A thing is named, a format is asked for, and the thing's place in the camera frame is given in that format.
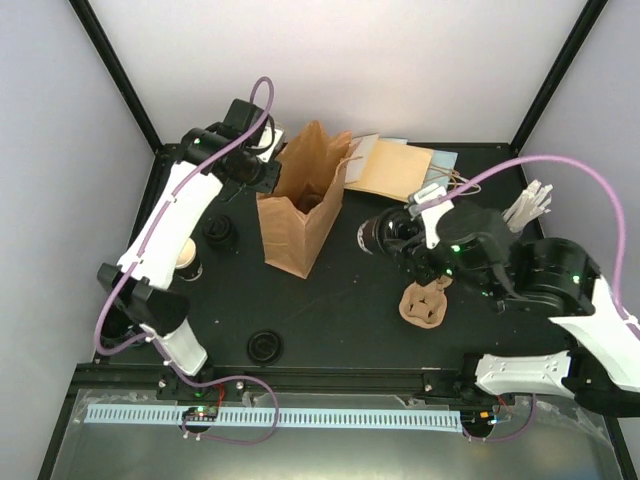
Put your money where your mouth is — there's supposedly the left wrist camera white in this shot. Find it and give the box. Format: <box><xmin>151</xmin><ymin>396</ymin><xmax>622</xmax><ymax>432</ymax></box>
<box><xmin>258</xmin><ymin>123</ymin><xmax>286</xmax><ymax>163</ymax></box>

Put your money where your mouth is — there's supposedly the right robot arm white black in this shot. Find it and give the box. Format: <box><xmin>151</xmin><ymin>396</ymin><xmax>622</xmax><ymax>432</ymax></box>
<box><xmin>359</xmin><ymin>201</ymin><xmax>639</xmax><ymax>418</ymax></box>

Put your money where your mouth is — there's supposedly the blue slotted cable duct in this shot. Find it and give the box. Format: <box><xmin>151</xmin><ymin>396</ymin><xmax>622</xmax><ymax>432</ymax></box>
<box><xmin>84</xmin><ymin>404</ymin><xmax>462</xmax><ymax>433</ymax></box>

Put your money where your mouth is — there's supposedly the left black frame post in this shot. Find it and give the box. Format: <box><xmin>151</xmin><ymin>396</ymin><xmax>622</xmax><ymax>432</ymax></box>
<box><xmin>69</xmin><ymin>0</ymin><xmax>163</xmax><ymax>153</ymax></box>

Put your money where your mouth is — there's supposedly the flat white paper bag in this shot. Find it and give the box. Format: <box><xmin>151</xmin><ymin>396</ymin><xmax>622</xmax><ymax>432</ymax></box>
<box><xmin>345</xmin><ymin>134</ymin><xmax>379</xmax><ymax>184</ymax></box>

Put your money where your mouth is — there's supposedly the brown pulp cup carrier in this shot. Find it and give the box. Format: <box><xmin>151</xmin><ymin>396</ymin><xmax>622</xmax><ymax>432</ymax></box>
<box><xmin>398</xmin><ymin>276</ymin><xmax>452</xmax><ymax>329</ymax></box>

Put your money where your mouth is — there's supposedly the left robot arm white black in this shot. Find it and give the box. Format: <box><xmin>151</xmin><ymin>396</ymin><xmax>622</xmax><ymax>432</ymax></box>
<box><xmin>97</xmin><ymin>99</ymin><xmax>284</xmax><ymax>399</ymax></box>

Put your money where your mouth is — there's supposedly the black front mounting rail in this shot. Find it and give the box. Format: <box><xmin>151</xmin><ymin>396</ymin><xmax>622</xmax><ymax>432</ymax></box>
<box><xmin>71</xmin><ymin>364</ymin><xmax>514</xmax><ymax>406</ymax></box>

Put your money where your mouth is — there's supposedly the glass with white stirrers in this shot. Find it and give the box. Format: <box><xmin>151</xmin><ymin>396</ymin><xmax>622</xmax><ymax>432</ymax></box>
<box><xmin>502</xmin><ymin>180</ymin><xmax>553</xmax><ymax>235</ymax></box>

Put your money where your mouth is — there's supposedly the black coffee lids stack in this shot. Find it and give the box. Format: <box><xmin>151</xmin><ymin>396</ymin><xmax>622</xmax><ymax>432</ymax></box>
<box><xmin>201</xmin><ymin>214</ymin><xmax>238</xmax><ymax>252</ymax></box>

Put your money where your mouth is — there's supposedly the right black frame post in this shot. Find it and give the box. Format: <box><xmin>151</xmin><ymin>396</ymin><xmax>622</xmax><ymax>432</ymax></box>
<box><xmin>510</xmin><ymin>0</ymin><xmax>608</xmax><ymax>154</ymax></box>

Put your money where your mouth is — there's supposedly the black coffee lid near bag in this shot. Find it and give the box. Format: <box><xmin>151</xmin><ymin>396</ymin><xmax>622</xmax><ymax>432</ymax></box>
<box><xmin>246</xmin><ymin>330</ymin><xmax>284</xmax><ymax>367</ymax></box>

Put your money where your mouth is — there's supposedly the flat blue paper bag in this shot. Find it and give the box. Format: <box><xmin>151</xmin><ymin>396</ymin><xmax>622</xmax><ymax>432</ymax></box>
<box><xmin>423</xmin><ymin>150</ymin><xmax>458</xmax><ymax>187</ymax></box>

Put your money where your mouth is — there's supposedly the black frame post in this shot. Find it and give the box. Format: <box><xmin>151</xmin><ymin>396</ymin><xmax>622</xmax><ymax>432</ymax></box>
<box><xmin>69</xmin><ymin>0</ymin><xmax>163</xmax><ymax>153</ymax></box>
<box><xmin>510</xmin><ymin>0</ymin><xmax>608</xmax><ymax>154</ymax></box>

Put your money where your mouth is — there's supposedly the paper cup black sleeve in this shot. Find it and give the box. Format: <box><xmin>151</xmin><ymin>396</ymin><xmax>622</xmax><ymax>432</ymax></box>
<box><xmin>174</xmin><ymin>238</ymin><xmax>203</xmax><ymax>282</ymax></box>

